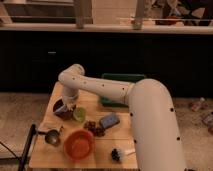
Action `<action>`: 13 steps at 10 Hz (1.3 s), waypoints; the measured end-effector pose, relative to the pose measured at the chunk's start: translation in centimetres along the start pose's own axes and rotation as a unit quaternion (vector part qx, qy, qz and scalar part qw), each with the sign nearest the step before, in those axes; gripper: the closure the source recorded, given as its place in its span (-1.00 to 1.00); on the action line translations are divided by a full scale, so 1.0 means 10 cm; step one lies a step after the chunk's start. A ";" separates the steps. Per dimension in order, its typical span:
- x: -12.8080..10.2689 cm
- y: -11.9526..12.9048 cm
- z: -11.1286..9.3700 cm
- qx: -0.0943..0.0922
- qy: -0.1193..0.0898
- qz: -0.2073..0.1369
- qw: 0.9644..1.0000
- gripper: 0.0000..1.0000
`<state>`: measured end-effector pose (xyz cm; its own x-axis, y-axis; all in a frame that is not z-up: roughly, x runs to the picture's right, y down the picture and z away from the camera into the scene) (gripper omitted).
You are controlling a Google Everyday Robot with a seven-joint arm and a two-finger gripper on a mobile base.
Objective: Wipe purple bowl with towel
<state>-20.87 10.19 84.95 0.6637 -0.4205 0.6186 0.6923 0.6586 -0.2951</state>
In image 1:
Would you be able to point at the orange bowl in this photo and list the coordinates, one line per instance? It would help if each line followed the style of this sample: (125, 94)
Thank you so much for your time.
(79, 145)

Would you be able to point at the blue sponge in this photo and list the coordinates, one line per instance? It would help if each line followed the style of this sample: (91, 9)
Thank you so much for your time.
(109, 120)

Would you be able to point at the plastic bottle on floor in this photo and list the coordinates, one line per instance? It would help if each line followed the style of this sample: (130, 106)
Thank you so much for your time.
(197, 105)

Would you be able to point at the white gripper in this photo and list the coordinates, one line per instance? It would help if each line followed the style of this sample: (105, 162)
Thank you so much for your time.
(70, 101)

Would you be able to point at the dark grape bunch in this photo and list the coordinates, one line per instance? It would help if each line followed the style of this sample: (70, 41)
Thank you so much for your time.
(94, 129)

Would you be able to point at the metal measuring cup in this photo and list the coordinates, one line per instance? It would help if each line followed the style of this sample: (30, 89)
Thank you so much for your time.
(51, 137)

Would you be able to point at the black stand pole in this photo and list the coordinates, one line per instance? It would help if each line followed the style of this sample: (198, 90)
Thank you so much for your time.
(24, 156)

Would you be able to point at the red white object on floor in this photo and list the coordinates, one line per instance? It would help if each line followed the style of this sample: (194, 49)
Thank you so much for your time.
(208, 121)

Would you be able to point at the green cup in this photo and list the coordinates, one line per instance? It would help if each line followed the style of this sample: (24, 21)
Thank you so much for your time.
(79, 114)

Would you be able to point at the black white dish brush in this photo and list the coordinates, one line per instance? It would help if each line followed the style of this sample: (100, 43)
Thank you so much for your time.
(118, 154)

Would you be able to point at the purple bowl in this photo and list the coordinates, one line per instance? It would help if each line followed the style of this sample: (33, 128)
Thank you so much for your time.
(61, 110)

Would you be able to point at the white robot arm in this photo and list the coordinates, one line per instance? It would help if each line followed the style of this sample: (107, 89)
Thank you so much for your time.
(155, 130)

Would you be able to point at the green dish rack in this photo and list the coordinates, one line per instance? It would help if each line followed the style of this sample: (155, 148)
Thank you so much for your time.
(119, 77)

